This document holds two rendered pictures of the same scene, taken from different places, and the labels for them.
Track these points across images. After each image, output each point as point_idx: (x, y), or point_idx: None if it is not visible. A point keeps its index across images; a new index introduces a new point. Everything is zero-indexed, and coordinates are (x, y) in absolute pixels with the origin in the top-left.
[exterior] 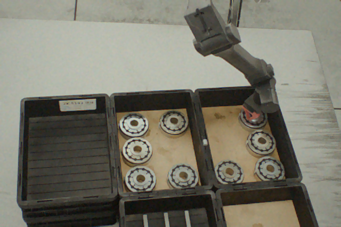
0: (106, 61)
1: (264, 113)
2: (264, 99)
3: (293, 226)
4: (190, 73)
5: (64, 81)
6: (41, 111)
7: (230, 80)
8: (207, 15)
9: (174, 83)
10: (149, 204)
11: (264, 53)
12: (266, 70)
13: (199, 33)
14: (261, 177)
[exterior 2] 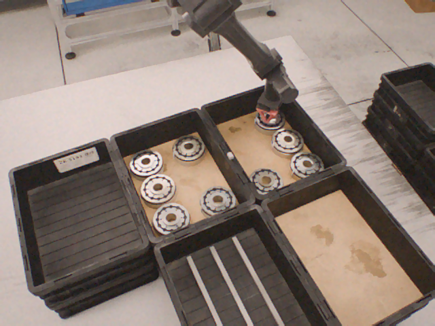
0: (100, 115)
1: (279, 112)
2: (281, 87)
3: (353, 216)
4: (189, 102)
5: (62, 146)
6: (38, 178)
7: None
8: None
9: None
10: (190, 242)
11: None
12: (273, 54)
13: (187, 1)
14: (301, 175)
